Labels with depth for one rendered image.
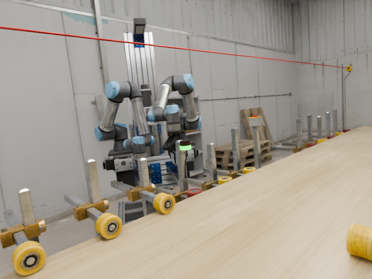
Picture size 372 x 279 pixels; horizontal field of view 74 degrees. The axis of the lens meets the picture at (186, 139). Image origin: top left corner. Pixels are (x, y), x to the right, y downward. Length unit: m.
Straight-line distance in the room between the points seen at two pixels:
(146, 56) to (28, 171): 2.22
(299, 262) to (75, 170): 3.43
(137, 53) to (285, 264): 1.97
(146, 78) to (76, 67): 1.85
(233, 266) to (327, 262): 0.24
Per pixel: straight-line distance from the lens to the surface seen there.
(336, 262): 0.81
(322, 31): 9.54
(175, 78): 1.84
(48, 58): 3.88
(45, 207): 3.87
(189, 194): 1.28
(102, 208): 1.16
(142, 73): 2.30
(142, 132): 1.78
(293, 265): 0.77
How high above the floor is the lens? 1.33
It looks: 7 degrees down
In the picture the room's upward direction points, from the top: 6 degrees counter-clockwise
